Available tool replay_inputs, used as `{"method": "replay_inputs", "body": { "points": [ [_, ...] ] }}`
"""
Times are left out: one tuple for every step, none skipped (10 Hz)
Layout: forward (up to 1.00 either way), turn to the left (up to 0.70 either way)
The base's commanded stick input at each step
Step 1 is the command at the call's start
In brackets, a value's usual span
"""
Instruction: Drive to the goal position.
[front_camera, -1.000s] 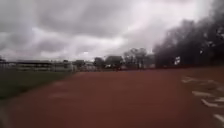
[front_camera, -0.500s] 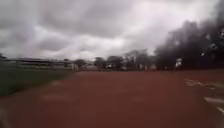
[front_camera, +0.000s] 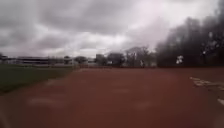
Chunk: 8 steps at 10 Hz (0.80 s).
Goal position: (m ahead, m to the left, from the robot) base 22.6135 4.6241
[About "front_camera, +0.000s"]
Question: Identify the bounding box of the green grass field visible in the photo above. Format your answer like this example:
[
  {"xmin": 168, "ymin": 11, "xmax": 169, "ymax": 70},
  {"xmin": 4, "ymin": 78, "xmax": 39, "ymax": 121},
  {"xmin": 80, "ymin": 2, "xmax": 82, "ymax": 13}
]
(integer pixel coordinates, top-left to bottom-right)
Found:
[{"xmin": 0, "ymin": 64, "xmax": 78, "ymax": 95}]

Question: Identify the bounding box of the red running track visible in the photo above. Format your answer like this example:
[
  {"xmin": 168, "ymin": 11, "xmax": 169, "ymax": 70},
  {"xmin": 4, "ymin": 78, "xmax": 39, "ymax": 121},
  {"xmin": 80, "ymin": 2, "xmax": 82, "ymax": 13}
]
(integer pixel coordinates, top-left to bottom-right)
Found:
[{"xmin": 0, "ymin": 67, "xmax": 224, "ymax": 128}]

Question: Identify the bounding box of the row of bare trees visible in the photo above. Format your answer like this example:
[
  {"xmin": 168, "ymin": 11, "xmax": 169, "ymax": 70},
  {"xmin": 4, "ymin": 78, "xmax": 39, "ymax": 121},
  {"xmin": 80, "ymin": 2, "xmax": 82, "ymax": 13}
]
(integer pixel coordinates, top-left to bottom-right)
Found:
[{"xmin": 94, "ymin": 0, "xmax": 224, "ymax": 69}]

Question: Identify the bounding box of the long low building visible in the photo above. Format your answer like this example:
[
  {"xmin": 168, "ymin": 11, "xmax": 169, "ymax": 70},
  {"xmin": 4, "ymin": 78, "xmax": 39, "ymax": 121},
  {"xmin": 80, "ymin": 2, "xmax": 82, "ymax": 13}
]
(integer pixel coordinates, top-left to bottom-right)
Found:
[{"xmin": 5, "ymin": 56, "xmax": 75, "ymax": 66}]

